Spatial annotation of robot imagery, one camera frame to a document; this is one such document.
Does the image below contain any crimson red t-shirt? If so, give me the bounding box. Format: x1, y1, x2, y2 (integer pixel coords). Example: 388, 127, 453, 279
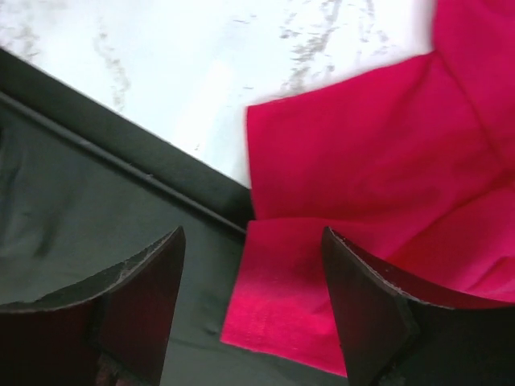
220, 1, 514, 375

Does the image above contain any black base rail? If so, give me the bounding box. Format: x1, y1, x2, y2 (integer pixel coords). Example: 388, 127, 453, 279
1, 51, 346, 385

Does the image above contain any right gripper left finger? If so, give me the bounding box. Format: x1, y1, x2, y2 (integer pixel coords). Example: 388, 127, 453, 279
1, 228, 186, 385

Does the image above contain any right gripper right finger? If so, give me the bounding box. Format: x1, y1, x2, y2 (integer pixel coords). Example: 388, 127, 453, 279
322, 228, 514, 385

